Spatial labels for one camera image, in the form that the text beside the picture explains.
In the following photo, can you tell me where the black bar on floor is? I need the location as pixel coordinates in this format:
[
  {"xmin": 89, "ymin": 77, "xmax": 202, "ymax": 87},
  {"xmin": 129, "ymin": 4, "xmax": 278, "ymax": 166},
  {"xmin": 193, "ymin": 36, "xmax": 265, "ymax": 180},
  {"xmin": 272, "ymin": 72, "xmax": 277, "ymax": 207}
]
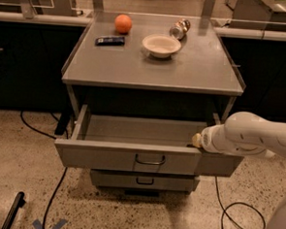
[{"xmin": 1, "ymin": 191, "xmax": 25, "ymax": 229}]

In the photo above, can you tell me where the black cable right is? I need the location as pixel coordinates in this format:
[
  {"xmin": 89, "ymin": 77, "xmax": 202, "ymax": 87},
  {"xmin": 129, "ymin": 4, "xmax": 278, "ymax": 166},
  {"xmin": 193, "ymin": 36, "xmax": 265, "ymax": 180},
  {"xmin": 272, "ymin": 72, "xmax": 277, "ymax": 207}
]
[{"xmin": 210, "ymin": 176, "xmax": 270, "ymax": 229}]

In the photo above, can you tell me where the tipped soda can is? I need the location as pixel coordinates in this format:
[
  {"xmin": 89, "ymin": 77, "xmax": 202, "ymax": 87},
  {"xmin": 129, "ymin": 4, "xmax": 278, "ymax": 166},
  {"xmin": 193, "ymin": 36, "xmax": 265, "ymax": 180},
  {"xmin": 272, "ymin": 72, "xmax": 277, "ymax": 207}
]
[{"xmin": 170, "ymin": 18, "xmax": 190, "ymax": 40}]

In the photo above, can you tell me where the white bowl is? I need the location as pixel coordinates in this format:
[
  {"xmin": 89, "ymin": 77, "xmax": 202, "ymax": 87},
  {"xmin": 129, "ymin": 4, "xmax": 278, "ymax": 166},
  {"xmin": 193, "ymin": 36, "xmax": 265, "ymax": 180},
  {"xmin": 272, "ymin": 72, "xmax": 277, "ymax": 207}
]
[{"xmin": 143, "ymin": 34, "xmax": 181, "ymax": 58}]

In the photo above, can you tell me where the grey metal drawer cabinet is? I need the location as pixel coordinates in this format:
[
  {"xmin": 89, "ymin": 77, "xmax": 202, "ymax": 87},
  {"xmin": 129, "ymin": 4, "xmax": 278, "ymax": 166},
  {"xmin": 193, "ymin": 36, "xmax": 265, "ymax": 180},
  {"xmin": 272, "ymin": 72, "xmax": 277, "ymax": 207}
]
[{"xmin": 54, "ymin": 8, "xmax": 251, "ymax": 203}]

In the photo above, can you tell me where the long dark counter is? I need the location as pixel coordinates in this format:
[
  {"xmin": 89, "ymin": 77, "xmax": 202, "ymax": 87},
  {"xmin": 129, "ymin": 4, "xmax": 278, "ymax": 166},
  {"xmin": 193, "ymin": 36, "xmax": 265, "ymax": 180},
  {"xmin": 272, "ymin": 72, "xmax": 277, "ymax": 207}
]
[{"xmin": 0, "ymin": 21, "xmax": 286, "ymax": 122}]

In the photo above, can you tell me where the dark blue snack bar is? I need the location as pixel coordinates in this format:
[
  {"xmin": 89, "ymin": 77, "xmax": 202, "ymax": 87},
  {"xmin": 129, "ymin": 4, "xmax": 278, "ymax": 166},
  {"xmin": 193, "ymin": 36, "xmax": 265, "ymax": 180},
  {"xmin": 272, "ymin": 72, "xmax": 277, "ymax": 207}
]
[{"xmin": 95, "ymin": 36, "xmax": 125, "ymax": 47}]

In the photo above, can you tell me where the grey drawer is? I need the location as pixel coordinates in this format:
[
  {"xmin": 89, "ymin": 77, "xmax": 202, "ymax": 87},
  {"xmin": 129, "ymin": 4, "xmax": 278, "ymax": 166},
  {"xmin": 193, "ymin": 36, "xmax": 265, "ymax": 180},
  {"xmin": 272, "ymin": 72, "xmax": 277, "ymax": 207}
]
[
  {"xmin": 55, "ymin": 105, "xmax": 242, "ymax": 177},
  {"xmin": 90, "ymin": 170, "xmax": 199, "ymax": 192}
]

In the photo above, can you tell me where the blue tape cross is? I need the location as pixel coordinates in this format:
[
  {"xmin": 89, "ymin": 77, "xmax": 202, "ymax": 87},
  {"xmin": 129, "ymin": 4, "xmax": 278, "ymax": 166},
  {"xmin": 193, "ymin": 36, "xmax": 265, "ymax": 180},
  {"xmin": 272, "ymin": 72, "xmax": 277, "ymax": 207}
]
[{"xmin": 31, "ymin": 216, "xmax": 69, "ymax": 229}]

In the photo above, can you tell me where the black cable left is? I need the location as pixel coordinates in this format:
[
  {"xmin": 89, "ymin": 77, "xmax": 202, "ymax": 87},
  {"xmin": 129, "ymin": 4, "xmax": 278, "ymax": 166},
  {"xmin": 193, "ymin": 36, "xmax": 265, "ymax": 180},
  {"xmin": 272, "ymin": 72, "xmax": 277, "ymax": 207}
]
[{"xmin": 13, "ymin": 111, "xmax": 73, "ymax": 229}]

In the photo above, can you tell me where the black cable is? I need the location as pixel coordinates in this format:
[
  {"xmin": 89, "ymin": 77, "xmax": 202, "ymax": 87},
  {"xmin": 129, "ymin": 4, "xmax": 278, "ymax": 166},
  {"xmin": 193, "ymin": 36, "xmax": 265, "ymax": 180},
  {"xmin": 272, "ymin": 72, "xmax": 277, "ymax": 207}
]
[
  {"xmin": 210, "ymin": 176, "xmax": 270, "ymax": 229},
  {"xmin": 13, "ymin": 111, "xmax": 73, "ymax": 229}
]

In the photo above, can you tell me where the orange fruit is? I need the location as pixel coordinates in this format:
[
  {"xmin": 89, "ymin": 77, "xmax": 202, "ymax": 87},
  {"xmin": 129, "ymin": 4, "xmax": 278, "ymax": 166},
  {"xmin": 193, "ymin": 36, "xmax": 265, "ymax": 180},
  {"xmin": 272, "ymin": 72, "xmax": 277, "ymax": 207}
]
[{"xmin": 114, "ymin": 14, "xmax": 132, "ymax": 34}]

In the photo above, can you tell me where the grey bottom drawer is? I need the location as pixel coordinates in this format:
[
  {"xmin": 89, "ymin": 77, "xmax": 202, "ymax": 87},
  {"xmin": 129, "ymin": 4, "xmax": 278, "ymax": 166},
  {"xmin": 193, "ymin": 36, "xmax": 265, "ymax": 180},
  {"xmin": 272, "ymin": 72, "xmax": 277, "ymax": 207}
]
[{"xmin": 90, "ymin": 170, "xmax": 199, "ymax": 192}]

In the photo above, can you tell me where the grey top drawer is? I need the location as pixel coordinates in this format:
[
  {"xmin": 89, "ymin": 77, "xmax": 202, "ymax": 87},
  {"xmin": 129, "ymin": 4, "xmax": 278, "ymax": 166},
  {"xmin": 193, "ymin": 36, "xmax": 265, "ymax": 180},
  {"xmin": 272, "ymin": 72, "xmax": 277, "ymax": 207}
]
[{"xmin": 55, "ymin": 105, "xmax": 242, "ymax": 177}]

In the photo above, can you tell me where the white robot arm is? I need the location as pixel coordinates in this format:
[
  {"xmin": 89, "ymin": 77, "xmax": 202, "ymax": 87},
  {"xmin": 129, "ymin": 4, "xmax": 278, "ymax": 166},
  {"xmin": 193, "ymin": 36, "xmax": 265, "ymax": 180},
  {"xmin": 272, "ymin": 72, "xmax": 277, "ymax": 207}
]
[{"xmin": 192, "ymin": 112, "xmax": 286, "ymax": 229}]

